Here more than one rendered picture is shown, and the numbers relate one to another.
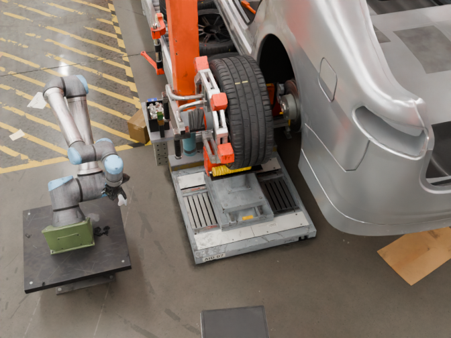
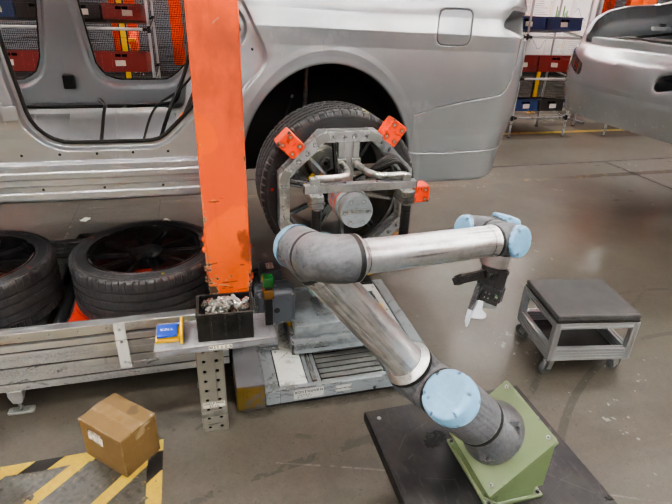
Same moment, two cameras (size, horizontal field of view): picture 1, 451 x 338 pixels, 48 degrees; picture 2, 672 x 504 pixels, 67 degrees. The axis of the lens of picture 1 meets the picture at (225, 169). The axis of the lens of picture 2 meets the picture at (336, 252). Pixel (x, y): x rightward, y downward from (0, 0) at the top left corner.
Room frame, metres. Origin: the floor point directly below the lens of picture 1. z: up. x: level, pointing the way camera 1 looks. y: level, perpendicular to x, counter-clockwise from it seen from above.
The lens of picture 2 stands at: (2.36, 2.04, 1.57)
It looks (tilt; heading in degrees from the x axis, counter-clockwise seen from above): 27 degrees down; 270
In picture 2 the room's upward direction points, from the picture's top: 2 degrees clockwise
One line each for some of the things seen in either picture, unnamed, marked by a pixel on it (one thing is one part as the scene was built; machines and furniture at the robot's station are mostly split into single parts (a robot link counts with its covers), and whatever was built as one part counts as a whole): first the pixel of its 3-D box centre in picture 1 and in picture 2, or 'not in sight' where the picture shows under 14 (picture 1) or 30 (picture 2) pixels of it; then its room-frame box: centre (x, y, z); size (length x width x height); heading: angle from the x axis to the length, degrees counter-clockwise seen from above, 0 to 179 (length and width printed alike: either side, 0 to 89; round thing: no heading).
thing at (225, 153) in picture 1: (225, 153); (416, 191); (2.02, 0.00, 0.85); 0.09 x 0.08 x 0.07; 15
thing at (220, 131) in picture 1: (210, 117); (344, 196); (2.33, 0.09, 0.85); 0.54 x 0.07 x 0.54; 15
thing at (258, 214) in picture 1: (237, 195); (335, 320); (2.34, -0.08, 0.13); 0.50 x 0.36 x 0.10; 15
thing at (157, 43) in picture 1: (158, 49); not in sight; (3.90, 0.60, 0.30); 0.09 x 0.05 x 0.50; 15
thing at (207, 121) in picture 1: (198, 119); (349, 202); (2.31, 0.16, 0.85); 0.21 x 0.14 x 0.14; 105
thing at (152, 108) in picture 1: (157, 115); (225, 314); (2.75, 0.47, 0.52); 0.20 x 0.14 x 0.13; 12
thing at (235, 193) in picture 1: (236, 173); (330, 287); (2.37, -0.07, 0.32); 0.40 x 0.30 x 0.28; 15
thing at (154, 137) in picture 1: (157, 120); (216, 333); (2.79, 0.48, 0.44); 0.43 x 0.17 x 0.03; 15
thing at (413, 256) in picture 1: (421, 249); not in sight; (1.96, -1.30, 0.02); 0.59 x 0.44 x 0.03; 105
